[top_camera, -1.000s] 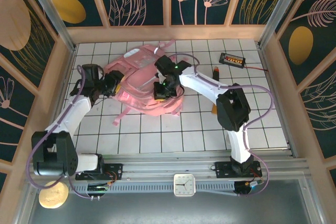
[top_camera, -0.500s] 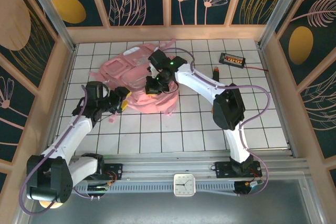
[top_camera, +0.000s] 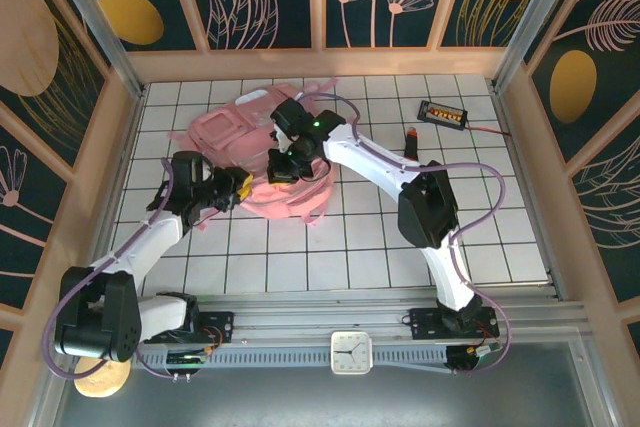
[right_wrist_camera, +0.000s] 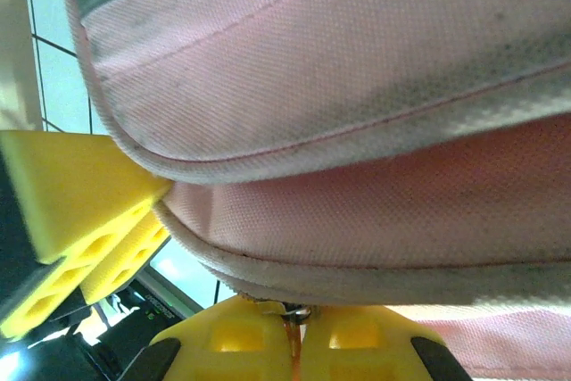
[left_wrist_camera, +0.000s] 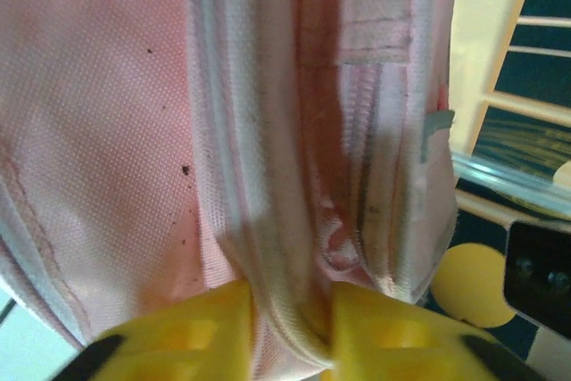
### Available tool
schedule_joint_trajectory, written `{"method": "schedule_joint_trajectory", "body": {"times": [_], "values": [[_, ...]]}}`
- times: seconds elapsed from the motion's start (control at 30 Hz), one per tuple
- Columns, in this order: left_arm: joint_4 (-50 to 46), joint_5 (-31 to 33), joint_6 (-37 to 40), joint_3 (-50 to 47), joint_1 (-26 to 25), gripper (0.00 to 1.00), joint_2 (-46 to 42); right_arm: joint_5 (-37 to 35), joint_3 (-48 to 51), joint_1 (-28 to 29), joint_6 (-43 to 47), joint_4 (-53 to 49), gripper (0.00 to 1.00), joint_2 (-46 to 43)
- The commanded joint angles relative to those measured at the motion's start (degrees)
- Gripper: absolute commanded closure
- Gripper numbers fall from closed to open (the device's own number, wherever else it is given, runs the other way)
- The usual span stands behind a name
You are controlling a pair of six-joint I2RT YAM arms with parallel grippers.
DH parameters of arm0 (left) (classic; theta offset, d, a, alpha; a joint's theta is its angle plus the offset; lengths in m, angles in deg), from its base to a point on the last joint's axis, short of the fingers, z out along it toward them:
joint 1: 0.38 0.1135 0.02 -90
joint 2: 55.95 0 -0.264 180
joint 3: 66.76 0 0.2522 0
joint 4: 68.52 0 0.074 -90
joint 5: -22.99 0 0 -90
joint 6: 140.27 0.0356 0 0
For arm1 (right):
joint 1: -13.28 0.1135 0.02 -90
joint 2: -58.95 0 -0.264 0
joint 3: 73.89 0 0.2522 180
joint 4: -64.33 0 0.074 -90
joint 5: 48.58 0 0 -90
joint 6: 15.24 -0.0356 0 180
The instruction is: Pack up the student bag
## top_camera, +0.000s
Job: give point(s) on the pink student backpack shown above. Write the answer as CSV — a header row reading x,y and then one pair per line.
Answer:
x,y
225,132

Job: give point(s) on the red black utility knife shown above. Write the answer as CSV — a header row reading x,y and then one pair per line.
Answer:
x,y
412,144

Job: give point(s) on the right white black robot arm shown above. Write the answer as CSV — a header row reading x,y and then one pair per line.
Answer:
x,y
370,157

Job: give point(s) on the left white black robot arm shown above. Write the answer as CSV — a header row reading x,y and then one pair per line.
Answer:
x,y
145,242

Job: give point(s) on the black battery connector board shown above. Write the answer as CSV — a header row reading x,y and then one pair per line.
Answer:
x,y
442,114

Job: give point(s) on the black wiring hub with connectors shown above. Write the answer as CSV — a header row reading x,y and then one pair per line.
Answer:
x,y
462,359
187,359

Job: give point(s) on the white square clock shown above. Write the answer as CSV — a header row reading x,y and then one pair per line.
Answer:
x,y
351,352

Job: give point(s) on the round beige bread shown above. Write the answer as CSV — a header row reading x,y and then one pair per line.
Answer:
x,y
100,383

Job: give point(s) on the grey metal sheet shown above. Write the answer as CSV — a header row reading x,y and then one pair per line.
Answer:
x,y
350,402

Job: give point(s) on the aluminium side rail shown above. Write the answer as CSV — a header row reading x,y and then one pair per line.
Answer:
x,y
522,177
129,137

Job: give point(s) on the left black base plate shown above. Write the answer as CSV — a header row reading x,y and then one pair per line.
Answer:
x,y
220,327

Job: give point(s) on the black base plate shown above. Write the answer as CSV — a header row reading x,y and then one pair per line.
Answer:
x,y
422,324
220,327

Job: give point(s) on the aluminium mounting rail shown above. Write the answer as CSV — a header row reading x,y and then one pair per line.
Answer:
x,y
320,319

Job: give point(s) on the aluminium frame post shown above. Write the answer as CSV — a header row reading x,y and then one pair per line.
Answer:
x,y
95,27
537,22

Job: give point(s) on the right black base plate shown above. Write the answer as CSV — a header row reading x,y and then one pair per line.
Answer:
x,y
422,324

